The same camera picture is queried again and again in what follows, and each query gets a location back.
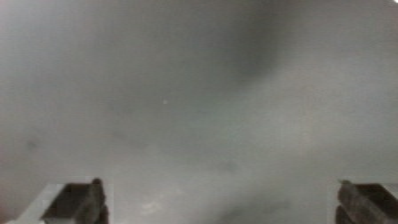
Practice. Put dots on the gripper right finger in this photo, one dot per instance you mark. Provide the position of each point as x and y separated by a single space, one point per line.
368 203

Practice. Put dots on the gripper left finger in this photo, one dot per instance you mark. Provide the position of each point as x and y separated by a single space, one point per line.
78 205

